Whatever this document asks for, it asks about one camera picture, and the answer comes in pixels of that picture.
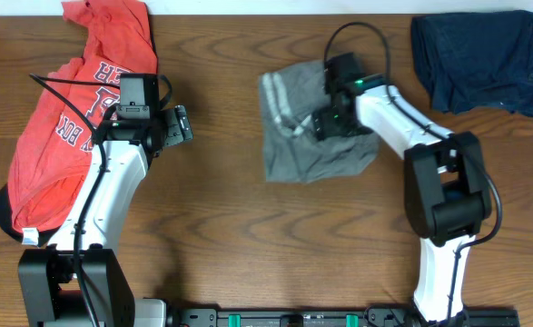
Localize grey shorts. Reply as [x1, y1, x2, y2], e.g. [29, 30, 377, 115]
[258, 60, 380, 183]

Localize red printed t-shirt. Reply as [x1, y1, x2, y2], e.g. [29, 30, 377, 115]
[7, 0, 158, 233]

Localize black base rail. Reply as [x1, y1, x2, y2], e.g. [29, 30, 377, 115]
[166, 306, 520, 327]

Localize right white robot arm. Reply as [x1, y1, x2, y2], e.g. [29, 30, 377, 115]
[314, 74, 500, 324]

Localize black garment under t-shirt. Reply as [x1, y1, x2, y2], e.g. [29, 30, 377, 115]
[0, 184, 58, 247]

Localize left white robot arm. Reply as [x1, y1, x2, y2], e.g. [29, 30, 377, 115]
[18, 105, 192, 326]

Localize folded navy garment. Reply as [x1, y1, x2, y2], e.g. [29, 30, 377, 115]
[410, 10, 533, 117]

